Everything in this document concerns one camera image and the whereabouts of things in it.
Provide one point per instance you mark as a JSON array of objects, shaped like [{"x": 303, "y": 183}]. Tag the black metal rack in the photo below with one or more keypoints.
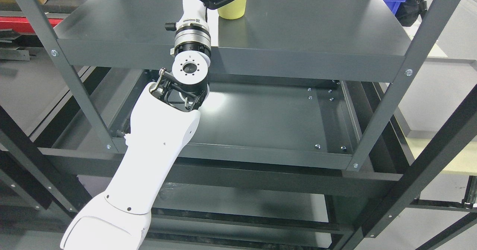
[{"x": 57, "y": 164}]

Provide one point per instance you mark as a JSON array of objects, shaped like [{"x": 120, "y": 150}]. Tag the black bag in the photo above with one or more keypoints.
[{"x": 410, "y": 10}]

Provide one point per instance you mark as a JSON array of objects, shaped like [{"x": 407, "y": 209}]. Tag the yellow plastic cup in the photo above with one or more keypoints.
[{"x": 233, "y": 4}]

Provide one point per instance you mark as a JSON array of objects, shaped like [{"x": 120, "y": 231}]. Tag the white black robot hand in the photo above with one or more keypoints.
[{"x": 194, "y": 11}]

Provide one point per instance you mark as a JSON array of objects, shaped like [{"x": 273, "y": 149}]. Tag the grey metal shelf unit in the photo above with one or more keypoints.
[{"x": 295, "y": 82}]

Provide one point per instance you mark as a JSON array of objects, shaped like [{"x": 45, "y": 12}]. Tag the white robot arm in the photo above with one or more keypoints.
[{"x": 164, "y": 119}]

